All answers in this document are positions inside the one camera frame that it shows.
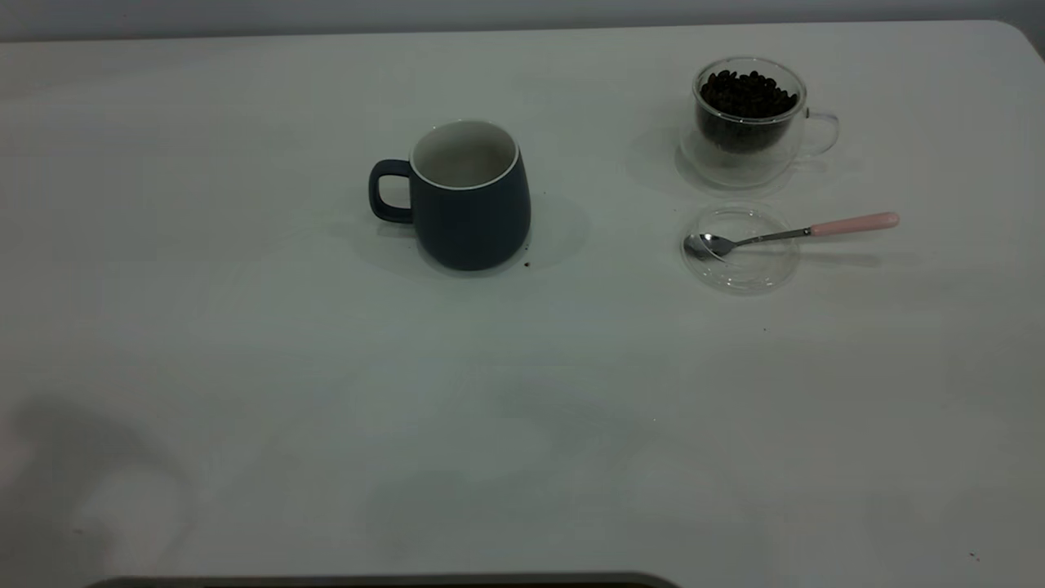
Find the dark blue ceramic mug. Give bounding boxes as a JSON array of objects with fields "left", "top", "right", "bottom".
[{"left": 368, "top": 119, "right": 532, "bottom": 272}]

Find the dark coffee beans pile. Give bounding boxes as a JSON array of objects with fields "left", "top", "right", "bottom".
[{"left": 699, "top": 70, "right": 799, "bottom": 154}]

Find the pink-handled metal spoon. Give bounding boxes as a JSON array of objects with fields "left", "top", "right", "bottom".
[{"left": 684, "top": 212, "right": 900, "bottom": 262}]

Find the clear double-wall glass cup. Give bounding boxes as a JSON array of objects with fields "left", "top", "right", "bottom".
[{"left": 678, "top": 56, "right": 841, "bottom": 190}]

